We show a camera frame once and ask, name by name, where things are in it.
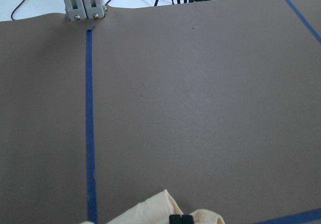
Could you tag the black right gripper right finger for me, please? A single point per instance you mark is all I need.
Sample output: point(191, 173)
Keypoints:
point(187, 219)

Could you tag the cream long-sleeve graphic shirt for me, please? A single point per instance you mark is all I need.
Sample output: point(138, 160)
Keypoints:
point(158, 208)

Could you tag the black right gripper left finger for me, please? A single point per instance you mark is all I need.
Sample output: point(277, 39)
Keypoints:
point(175, 219)

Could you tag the aluminium frame post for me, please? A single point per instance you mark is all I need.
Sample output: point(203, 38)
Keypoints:
point(85, 9)

